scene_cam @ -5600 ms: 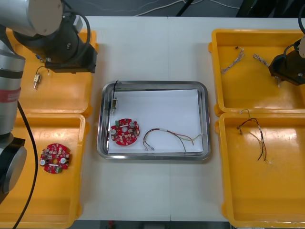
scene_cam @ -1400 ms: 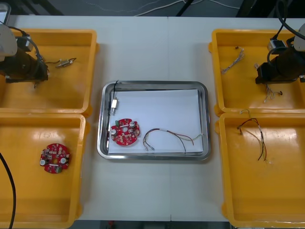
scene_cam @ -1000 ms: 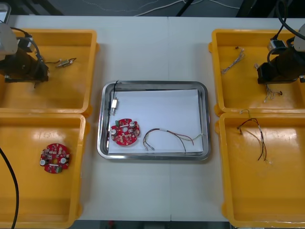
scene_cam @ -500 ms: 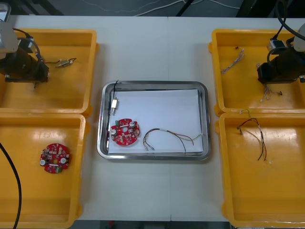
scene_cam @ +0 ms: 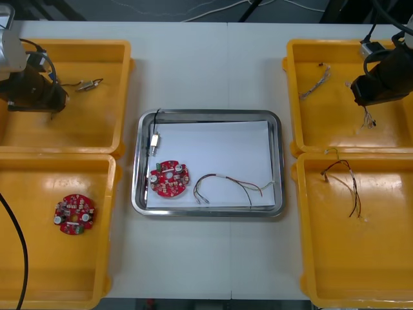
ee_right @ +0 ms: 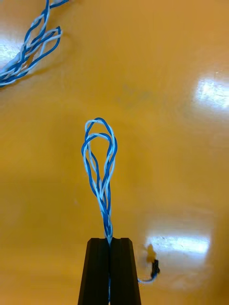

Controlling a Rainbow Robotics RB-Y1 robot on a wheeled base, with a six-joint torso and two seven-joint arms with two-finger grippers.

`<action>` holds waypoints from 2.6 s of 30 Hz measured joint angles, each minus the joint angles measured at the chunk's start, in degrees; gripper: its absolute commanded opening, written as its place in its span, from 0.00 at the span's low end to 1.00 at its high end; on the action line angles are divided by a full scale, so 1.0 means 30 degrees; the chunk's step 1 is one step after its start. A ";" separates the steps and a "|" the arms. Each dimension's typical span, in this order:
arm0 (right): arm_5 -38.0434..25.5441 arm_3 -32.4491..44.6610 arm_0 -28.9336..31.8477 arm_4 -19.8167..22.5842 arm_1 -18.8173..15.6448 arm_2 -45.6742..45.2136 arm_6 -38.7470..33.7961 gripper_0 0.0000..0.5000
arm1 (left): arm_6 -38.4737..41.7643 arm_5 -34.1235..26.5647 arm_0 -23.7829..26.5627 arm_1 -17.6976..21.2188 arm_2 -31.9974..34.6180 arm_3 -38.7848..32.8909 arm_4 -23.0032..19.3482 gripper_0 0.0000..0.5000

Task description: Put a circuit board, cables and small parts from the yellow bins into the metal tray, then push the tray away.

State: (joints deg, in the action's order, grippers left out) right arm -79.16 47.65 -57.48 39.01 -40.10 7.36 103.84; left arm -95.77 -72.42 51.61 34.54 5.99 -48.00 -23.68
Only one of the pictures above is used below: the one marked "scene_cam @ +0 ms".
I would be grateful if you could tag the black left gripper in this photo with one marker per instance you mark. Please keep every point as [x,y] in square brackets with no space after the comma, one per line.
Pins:
[48,97]

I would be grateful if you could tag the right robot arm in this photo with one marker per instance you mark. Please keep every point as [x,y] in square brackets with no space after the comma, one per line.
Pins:
[400,74]

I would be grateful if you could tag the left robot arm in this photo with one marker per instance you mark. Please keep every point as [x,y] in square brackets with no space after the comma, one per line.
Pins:
[11,55]

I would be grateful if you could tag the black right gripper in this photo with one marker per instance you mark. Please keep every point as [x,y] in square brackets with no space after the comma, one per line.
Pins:
[374,85]

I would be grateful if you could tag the round red circuit board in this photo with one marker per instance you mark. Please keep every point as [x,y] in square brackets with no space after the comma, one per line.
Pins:
[74,214]
[167,187]

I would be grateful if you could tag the steel tray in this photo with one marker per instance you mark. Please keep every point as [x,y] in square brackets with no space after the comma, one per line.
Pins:
[206,211]

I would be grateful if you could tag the yellow-orange plastic bin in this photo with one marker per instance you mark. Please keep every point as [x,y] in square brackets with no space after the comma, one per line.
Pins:
[329,122]
[48,264]
[90,119]
[338,258]

